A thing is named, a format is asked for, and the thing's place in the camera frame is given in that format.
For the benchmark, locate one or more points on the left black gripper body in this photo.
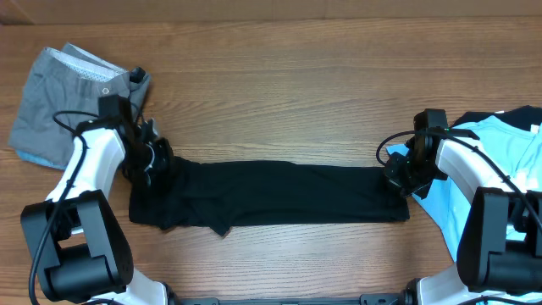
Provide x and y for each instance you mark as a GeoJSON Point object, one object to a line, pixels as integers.
{"type": "Point", "coordinates": [148, 162]}

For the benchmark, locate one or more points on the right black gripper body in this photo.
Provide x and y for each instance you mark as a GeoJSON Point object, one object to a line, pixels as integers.
{"type": "Point", "coordinates": [415, 175]}

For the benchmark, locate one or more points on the black t-shirt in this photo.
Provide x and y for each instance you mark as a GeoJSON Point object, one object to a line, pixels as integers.
{"type": "Point", "coordinates": [223, 195]}

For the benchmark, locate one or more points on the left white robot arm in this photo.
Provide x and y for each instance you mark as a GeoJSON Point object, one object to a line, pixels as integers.
{"type": "Point", "coordinates": [79, 252]}

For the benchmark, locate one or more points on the light blue t-shirt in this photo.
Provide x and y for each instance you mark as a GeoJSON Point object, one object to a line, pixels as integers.
{"type": "Point", "coordinates": [487, 161]}

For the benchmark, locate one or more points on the grey folded shorts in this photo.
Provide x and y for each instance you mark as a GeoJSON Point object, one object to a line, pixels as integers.
{"type": "Point", "coordinates": [68, 79]}

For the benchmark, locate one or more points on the black garment under blue shirt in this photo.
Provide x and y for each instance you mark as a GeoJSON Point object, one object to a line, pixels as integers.
{"type": "Point", "coordinates": [522, 118]}

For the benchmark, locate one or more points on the light blue cloth under shorts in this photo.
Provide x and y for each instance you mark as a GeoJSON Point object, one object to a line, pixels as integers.
{"type": "Point", "coordinates": [28, 157]}

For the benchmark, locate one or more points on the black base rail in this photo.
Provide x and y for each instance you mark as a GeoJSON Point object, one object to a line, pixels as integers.
{"type": "Point", "coordinates": [402, 298]}

